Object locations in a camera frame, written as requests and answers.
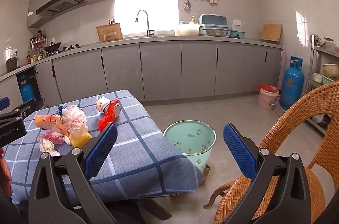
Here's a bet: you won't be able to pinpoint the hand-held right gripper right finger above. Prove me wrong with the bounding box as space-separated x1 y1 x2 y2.
223 123 311 224

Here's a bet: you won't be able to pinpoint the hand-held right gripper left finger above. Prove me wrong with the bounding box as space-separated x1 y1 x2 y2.
28 123 118 224

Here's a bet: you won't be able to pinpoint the yellow sponge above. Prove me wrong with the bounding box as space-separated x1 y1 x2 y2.
70 132 92 148

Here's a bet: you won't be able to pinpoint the orange paper packet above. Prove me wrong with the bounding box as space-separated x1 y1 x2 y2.
35 114 67 134

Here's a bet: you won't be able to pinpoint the red plastic bag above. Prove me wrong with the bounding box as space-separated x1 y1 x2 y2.
98 98 120 132

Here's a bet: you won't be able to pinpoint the white snack wrapper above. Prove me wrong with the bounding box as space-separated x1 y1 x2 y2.
39 140 61 157

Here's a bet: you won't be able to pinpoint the pink plastic wrapper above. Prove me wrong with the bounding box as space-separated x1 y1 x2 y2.
40 131 71 145

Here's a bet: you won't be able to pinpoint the clear plastic bag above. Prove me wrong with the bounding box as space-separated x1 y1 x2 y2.
61 105 89 137

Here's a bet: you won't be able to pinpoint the white striped paper cup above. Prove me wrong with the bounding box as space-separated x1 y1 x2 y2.
96 97 121 118

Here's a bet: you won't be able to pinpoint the mint green waste bin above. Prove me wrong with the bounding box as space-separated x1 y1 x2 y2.
163 120 216 173

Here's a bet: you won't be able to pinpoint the small blue gas cylinder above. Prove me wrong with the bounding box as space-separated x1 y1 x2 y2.
20 75 35 102

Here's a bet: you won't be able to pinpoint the blue plaid tablecloth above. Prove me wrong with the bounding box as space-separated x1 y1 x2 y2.
3 90 204 206

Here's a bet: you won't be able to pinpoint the group of sauce bottles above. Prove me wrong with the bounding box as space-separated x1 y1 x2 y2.
26 51 44 65

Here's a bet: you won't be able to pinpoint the pink bucket with red bag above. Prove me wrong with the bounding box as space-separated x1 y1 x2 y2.
257 85 280 112

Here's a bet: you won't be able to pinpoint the black wok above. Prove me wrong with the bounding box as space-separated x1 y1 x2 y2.
37 42 62 53

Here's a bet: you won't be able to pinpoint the metal spice rack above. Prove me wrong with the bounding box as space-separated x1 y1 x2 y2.
29 29 47 51

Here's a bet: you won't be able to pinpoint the gas stove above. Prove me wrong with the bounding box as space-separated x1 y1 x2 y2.
46 46 80 56

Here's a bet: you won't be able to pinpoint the orange wicker chair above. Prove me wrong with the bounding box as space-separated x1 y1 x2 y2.
204 81 339 224

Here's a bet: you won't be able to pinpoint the large blue gas cylinder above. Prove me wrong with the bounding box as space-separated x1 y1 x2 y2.
280 56 305 110

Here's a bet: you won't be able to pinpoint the grey base cabinets with counter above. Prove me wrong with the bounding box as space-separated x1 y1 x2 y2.
0 35 284 113

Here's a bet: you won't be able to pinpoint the black range hood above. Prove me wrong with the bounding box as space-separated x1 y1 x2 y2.
36 0 88 17

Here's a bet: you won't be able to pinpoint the metal storage shelf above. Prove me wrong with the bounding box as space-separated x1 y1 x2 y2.
304 34 339 134

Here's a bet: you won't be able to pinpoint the wooden cutting board in stand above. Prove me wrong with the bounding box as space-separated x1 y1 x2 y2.
96 23 123 42

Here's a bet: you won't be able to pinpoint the light wooden cutting board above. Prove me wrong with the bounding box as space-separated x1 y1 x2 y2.
260 24 283 42

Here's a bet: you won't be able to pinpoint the metal kitchen faucet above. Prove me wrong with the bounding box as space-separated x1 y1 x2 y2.
136 10 155 37

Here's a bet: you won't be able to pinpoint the white plastic basin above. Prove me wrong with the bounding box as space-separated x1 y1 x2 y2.
175 23 200 36

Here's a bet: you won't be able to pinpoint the bright window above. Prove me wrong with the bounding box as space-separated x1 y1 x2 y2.
114 0 178 36

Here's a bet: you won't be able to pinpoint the pink mop handle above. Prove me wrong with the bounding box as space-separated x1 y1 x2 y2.
279 44 288 89

